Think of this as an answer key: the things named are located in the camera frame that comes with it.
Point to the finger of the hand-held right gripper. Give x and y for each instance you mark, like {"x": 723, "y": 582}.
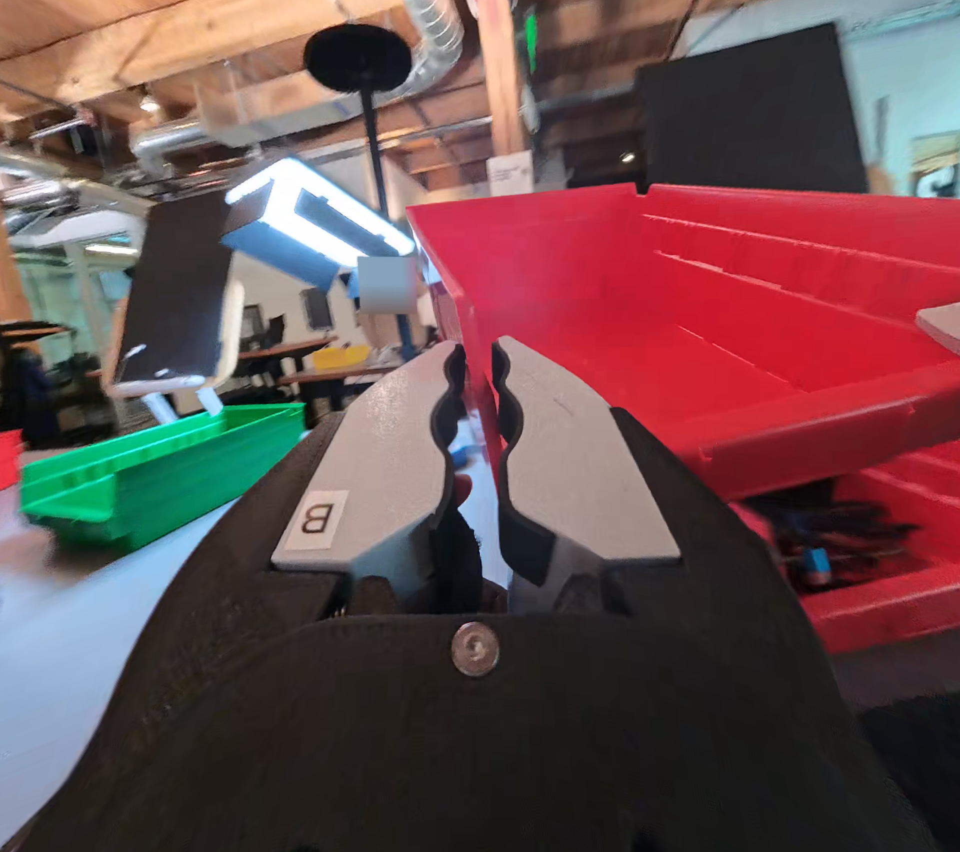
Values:
{"x": 943, "y": 327}

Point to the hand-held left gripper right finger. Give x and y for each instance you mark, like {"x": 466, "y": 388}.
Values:
{"x": 585, "y": 477}

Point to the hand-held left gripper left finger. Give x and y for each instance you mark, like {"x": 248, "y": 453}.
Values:
{"x": 375, "y": 462}

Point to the long wooden desk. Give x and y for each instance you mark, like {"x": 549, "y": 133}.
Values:
{"x": 330, "y": 376}

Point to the yellow plastic bin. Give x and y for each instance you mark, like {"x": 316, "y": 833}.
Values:
{"x": 341, "y": 357}

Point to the green plastic bin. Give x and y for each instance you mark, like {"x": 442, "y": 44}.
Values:
{"x": 150, "y": 477}

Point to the led light panel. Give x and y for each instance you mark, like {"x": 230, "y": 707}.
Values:
{"x": 315, "y": 222}

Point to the small black display board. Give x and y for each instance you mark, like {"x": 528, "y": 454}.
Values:
{"x": 180, "y": 282}

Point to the white paper sign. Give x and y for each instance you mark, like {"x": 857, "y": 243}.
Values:
{"x": 510, "y": 175}

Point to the black pole with disc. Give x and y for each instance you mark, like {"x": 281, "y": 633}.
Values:
{"x": 358, "y": 57}

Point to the green exit sign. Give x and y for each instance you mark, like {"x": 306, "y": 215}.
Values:
{"x": 531, "y": 42}

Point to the wooden post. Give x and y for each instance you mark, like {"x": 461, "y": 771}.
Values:
{"x": 487, "y": 27}

